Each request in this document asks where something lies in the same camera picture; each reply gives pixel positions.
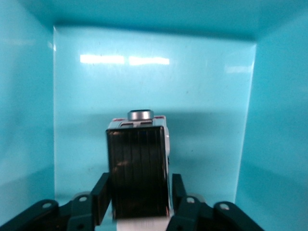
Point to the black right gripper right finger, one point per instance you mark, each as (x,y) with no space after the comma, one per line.
(179,192)

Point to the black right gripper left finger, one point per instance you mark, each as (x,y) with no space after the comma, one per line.
(98,197)

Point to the white jeep toy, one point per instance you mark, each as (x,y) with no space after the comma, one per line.
(137,168)

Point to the turquoise plastic bin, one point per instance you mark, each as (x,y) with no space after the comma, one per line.
(154,84)

